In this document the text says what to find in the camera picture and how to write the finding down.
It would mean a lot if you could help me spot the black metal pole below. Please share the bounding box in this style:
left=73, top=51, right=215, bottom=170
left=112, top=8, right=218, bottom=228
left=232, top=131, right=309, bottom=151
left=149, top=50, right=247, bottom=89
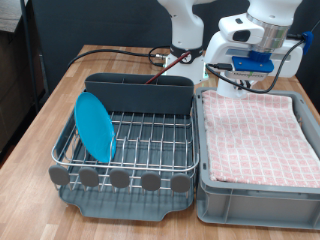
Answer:
left=19, top=0, right=43, bottom=113

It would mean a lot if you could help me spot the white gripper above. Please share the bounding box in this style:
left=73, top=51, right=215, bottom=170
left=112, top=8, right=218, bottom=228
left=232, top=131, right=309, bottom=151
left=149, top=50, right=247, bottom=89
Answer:
left=203, top=31, right=305, bottom=81

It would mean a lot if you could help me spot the dark cabinet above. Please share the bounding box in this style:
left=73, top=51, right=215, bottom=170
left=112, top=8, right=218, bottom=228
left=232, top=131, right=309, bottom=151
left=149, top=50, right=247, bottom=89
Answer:
left=0, top=29, right=46, bottom=161

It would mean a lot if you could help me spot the grey plastic crate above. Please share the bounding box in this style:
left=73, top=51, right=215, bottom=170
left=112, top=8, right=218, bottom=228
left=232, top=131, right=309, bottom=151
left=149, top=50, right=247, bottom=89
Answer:
left=194, top=87, right=320, bottom=231

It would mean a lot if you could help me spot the metal wire dish rack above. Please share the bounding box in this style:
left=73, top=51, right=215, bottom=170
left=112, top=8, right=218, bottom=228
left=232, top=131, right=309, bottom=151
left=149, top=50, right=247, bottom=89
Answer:
left=48, top=94, right=200, bottom=198

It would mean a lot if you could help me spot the grey plastic drain tray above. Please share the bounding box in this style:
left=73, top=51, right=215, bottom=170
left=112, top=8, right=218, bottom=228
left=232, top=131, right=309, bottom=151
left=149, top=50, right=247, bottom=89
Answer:
left=58, top=89, right=198, bottom=223

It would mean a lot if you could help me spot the blue plastic plate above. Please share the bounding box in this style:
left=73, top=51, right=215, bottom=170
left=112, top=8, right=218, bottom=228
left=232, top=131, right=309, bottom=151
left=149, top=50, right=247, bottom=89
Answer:
left=73, top=91, right=118, bottom=164

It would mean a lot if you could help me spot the black camera cable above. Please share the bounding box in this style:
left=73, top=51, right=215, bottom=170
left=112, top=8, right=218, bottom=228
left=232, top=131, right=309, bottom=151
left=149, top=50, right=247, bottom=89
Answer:
left=204, top=19, right=320, bottom=94

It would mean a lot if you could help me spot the dark grey cutlery holder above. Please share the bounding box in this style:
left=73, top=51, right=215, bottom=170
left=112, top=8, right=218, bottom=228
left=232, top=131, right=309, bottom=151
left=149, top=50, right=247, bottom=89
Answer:
left=84, top=72, right=195, bottom=116

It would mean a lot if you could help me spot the blue cable clip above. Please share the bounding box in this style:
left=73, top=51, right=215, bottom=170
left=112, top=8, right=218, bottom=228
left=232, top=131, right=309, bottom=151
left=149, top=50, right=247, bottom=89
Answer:
left=301, top=30, right=315, bottom=56

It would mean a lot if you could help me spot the reddish brown wooden spoon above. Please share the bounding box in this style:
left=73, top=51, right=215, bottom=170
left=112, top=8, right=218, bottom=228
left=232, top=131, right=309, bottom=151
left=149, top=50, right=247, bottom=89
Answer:
left=144, top=50, right=194, bottom=85

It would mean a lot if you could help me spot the thick black cable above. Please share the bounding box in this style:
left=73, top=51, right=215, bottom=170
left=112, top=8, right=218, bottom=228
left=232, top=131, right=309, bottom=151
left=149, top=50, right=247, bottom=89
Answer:
left=68, top=45, right=172, bottom=69

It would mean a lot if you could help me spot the pink checked towel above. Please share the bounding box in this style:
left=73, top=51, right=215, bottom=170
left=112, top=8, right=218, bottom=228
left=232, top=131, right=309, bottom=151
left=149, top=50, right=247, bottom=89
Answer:
left=201, top=89, right=320, bottom=189

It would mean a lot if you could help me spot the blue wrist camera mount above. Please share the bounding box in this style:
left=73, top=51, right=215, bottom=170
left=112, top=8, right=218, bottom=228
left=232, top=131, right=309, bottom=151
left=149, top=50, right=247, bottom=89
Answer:
left=231, top=50, right=275, bottom=74

